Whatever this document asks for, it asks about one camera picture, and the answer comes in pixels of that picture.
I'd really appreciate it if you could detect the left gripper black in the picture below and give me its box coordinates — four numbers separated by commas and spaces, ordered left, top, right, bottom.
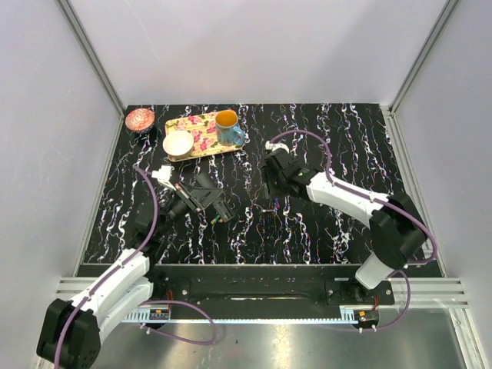
155, 181, 224, 238

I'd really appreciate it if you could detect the black remote control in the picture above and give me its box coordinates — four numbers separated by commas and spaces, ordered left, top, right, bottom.
196, 173, 235, 223

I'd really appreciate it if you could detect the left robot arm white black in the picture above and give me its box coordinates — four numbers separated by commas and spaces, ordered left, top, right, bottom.
36, 175, 234, 368

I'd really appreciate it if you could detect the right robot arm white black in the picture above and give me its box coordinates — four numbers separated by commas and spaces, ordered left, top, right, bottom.
262, 143, 435, 304

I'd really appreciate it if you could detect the white small bowl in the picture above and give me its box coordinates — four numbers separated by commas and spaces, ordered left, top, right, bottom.
162, 131, 194, 161

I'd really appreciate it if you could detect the blue mug orange inside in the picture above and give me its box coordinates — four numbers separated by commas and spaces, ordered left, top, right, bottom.
214, 110, 245, 147

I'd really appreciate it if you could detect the floral yellow tray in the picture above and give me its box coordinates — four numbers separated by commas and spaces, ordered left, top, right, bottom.
165, 111, 244, 162

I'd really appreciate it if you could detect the red patterned bowl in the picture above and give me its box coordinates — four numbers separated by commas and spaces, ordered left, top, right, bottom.
125, 108, 155, 132

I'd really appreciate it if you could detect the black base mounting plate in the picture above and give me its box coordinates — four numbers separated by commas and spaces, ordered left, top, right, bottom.
151, 265, 395, 321

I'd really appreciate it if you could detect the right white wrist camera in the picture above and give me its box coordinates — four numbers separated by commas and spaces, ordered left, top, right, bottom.
264, 141, 290, 153

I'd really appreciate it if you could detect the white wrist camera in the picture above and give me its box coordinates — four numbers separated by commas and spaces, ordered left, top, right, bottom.
264, 141, 290, 153
151, 165, 175, 191

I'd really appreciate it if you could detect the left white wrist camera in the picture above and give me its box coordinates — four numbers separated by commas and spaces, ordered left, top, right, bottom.
151, 165, 175, 191

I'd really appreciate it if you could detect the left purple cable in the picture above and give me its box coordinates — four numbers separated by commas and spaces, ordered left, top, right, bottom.
53, 165, 219, 369

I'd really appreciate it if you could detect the purple cable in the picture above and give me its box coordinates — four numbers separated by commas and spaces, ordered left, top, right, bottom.
53, 165, 219, 369
268, 129, 439, 334

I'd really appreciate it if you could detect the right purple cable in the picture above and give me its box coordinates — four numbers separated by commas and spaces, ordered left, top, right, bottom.
268, 129, 439, 334

